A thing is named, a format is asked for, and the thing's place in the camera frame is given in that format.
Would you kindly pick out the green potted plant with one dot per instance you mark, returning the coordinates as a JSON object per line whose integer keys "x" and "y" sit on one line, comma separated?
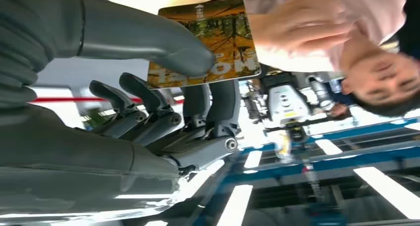
{"x": 95, "y": 119}

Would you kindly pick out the red barrier tape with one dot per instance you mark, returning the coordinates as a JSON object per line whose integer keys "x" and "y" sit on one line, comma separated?
{"x": 65, "y": 100}

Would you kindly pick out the blue ceiling beam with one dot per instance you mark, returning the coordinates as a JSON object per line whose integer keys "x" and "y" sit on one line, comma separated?
{"x": 361, "y": 131}
{"x": 361, "y": 160}

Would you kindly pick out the white and black background robot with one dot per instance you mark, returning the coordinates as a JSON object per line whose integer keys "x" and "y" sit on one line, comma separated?
{"x": 288, "y": 106}

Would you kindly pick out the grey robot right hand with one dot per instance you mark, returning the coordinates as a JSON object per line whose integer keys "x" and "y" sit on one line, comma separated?
{"x": 82, "y": 165}

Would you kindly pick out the white ceiling light panel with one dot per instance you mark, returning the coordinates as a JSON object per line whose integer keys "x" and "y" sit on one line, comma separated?
{"x": 328, "y": 147}
{"x": 234, "y": 206}
{"x": 253, "y": 159}
{"x": 390, "y": 191}

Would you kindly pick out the ribbed grey right arm sleeve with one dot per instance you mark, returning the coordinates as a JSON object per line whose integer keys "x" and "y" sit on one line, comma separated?
{"x": 23, "y": 37}

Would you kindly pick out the person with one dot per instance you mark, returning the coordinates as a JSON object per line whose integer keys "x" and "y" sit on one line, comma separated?
{"x": 387, "y": 76}

